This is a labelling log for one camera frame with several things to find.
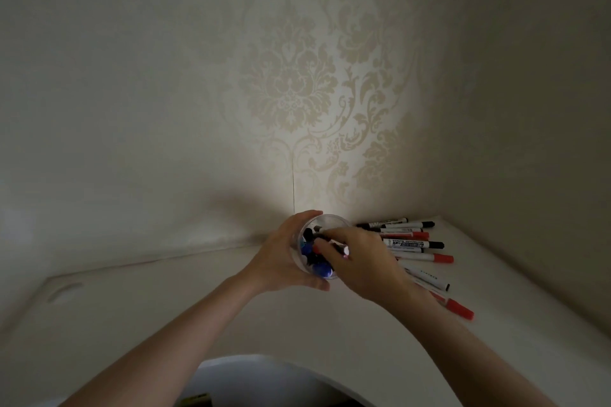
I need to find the person's right hand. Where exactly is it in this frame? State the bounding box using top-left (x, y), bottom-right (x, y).
top-left (313, 225), bottom-right (421, 310)

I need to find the person's left hand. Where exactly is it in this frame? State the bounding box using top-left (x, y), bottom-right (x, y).
top-left (238, 209), bottom-right (331, 296)

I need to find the row of assorted markers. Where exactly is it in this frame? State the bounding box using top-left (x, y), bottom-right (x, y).
top-left (355, 217), bottom-right (454, 265)

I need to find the bundle of assorted markers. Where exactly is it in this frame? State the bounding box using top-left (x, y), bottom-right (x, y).
top-left (299, 225), bottom-right (352, 277)

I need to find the black cap white marker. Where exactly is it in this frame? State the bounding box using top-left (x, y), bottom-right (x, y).
top-left (403, 267), bottom-right (451, 293)

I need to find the clear plastic jar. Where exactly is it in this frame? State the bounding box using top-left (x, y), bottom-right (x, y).
top-left (293, 214), bottom-right (354, 281)

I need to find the red cap white marker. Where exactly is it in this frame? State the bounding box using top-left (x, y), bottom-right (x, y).
top-left (429, 291), bottom-right (475, 321)

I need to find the person's left forearm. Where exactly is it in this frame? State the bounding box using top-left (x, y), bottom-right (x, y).
top-left (59, 273), bottom-right (268, 407)

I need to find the person's right forearm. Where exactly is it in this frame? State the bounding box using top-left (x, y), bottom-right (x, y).
top-left (384, 285), bottom-right (557, 407)

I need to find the person's pale shirt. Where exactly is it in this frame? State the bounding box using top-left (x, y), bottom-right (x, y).
top-left (174, 354), bottom-right (378, 407)

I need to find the white table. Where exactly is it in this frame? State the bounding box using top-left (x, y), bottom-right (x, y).
top-left (0, 216), bottom-right (611, 407)

